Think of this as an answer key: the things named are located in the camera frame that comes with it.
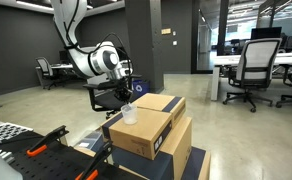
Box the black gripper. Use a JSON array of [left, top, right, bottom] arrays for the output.
[[114, 83, 133, 105]]

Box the clear plastic measuring jug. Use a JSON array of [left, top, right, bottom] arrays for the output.
[[121, 103, 137, 125]]

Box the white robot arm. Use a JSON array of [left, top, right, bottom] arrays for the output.
[[51, 0, 133, 103]]

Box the upper cardboard box under jug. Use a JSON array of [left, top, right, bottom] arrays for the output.
[[101, 108, 173, 160]]

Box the blue recycling bin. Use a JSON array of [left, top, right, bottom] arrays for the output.
[[133, 80, 149, 96]]

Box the grey mesh office chair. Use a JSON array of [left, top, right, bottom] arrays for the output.
[[84, 75, 139, 118]]

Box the middle large cardboard box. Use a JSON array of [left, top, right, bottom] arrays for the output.
[[112, 117, 192, 180]]

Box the black orange clamp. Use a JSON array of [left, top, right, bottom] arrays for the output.
[[26, 125, 69, 157], [75, 141, 113, 180]]

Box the dark background desk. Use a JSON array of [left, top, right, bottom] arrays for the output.
[[35, 52, 81, 89]]

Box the far grey office chair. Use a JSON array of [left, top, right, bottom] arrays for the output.
[[36, 57, 65, 90]]

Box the bottom flat cardboard box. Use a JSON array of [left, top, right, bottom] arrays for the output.
[[73, 130, 212, 180]]

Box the black perforated mounting board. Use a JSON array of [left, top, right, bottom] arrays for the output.
[[0, 132, 143, 180]]

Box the white desk chair right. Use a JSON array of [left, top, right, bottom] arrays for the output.
[[223, 38, 282, 113]]

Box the black computer monitor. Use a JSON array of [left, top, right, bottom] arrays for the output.
[[251, 27, 282, 40]]

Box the white office desk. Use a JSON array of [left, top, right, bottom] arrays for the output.
[[210, 51, 292, 102]]

